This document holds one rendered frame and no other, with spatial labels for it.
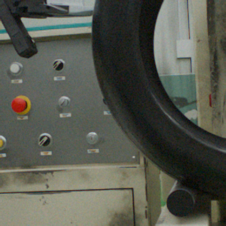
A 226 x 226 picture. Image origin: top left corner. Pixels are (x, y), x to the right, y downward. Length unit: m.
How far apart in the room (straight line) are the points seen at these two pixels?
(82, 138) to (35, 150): 0.14
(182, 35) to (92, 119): 8.42
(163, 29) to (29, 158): 8.40
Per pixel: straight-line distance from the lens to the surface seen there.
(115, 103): 1.16
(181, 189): 1.15
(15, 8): 1.27
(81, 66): 1.90
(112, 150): 1.89
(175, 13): 10.30
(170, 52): 10.24
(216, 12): 1.51
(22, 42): 1.26
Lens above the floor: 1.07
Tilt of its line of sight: 3 degrees down
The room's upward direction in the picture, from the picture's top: 3 degrees counter-clockwise
